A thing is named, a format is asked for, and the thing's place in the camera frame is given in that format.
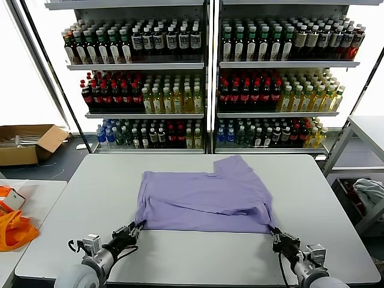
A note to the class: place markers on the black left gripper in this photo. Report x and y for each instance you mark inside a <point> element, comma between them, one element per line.
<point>120,240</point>

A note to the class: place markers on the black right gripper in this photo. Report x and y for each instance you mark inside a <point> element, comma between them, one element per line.
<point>286,246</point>

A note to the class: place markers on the purple t-shirt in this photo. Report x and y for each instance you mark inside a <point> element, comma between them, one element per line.
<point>195,195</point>

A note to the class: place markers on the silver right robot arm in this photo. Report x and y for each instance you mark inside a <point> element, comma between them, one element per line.
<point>312,277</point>

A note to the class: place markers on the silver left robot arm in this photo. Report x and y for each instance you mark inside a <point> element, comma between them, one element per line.
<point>99,258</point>

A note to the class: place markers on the dark storage crate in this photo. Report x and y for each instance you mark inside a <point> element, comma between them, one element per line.
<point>340,187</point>

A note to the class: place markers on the red packaged item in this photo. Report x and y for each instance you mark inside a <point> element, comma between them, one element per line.
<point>349,189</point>

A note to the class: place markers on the dark green bottle white cap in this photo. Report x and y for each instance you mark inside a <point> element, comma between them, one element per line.
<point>145,139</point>
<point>136,139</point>
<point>267,138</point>
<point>258,139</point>

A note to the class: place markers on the clear green water bottle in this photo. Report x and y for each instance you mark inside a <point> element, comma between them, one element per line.
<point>118,136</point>
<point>126,136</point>
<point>249,136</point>
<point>240,136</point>

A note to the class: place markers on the dark bottle brown label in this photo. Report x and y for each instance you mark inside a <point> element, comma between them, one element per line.
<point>161,136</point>
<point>276,135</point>
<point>285,135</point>
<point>153,136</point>

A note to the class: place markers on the blue drink bottle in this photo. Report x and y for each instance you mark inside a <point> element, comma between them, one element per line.
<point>220,135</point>
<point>109,135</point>
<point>230,135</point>
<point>100,136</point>

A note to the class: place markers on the white side table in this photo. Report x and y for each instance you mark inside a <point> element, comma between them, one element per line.
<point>45,204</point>

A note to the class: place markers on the small cola bottle red cap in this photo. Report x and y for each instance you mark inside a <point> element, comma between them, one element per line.
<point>303,132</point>
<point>295,134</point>
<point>171,136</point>
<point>180,136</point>

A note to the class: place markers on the small white floor scrap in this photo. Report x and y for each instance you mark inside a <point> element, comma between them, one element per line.
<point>80,147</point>

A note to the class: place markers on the light grey crumpled garment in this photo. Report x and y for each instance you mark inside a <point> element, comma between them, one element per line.
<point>367,192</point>

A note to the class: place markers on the small yellow green tea bottle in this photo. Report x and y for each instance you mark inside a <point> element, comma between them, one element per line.
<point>321,137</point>
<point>197,139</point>
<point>312,138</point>
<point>188,139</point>

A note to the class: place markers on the yellow tea bottle white cap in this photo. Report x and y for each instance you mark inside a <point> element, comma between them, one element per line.
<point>167,102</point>
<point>157,103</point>
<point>327,102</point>
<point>296,102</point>
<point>317,102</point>
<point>187,102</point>
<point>337,100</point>
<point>306,102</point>
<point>177,102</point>
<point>147,103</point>
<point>197,102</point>
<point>285,102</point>

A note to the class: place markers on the orange cloth bag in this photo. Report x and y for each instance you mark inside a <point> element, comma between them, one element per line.
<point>15,234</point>

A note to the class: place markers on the orange and white carton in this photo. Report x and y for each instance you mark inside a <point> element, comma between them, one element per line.
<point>6,192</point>

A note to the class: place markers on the open cardboard box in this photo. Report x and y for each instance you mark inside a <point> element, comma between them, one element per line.
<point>18,156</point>

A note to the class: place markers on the clear plastic packets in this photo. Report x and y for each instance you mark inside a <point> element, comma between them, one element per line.
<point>18,141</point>

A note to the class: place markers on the black slanted pole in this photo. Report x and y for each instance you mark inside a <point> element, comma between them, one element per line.
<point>372,74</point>
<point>65,96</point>

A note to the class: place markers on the grey metal shelving unit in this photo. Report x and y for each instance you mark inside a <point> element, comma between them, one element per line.
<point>135,66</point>
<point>285,64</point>

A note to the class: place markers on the dark tea bottle green label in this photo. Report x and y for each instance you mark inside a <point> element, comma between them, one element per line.
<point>276,45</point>
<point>90,49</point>
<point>125,48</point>
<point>239,45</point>
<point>264,45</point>
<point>114,48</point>
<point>287,45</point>
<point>252,45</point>
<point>80,49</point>
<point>227,45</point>
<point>102,48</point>

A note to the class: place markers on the dark drink bottle white label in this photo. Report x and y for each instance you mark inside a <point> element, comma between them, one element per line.
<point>183,40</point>
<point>195,40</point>
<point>158,41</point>
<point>136,42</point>
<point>147,41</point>
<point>324,40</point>
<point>171,40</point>
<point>346,40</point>
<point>335,40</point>

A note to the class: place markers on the amber tea bottle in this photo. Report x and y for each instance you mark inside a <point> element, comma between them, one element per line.
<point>69,49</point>

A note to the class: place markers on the dark bottle beige label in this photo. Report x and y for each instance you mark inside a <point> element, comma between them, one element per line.
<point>300,40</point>
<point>312,40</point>

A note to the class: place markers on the red drink bottle white label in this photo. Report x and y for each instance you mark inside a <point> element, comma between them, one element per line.
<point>357,42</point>

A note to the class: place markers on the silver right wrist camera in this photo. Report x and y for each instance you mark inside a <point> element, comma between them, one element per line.
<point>315,255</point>

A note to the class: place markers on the grey metal frame table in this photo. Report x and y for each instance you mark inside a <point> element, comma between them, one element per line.
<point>369,123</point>

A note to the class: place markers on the white slanted frame post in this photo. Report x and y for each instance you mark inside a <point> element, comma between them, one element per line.
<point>38,60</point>

